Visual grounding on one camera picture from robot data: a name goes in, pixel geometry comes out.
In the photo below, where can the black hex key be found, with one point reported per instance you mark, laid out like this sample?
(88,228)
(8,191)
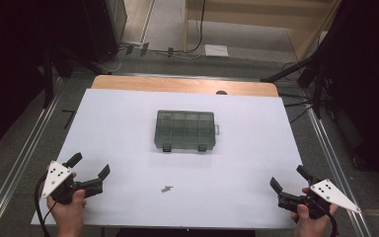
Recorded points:
(69,119)

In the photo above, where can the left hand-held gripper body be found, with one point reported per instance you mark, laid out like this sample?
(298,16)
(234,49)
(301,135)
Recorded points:
(56,177)

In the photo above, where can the white table sheet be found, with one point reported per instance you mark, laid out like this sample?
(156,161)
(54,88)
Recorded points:
(210,191)

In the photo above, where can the wooden table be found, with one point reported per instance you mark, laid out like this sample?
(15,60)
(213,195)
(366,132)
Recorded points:
(144,84)

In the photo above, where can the black cabinet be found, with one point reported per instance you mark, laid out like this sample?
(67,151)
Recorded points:
(107,26)

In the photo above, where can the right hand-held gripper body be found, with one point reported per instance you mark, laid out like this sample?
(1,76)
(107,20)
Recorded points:
(329,192)

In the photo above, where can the person's left hand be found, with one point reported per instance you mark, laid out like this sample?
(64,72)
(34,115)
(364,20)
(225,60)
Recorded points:
(69,217)

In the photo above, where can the light wooden shelf frame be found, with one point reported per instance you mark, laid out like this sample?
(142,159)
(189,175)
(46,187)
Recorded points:
(260,16)

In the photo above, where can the person's right hand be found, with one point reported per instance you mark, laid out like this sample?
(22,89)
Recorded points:
(312,227)

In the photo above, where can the black metal stand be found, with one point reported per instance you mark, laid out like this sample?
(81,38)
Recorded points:
(48,79)
(318,92)

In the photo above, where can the dark curtain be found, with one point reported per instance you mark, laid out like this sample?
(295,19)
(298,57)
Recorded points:
(368,82)
(10,65)

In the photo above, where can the metal floor rail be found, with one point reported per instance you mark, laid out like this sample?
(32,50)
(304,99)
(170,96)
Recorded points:
(16,171)
(334,164)

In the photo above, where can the white paper sheet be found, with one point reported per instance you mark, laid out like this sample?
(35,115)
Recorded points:
(216,50)

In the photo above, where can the small metal part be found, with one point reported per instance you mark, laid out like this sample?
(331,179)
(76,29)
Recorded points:
(170,188)
(164,190)

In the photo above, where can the grey transparent compartment box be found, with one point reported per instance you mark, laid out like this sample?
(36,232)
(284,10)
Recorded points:
(184,130)

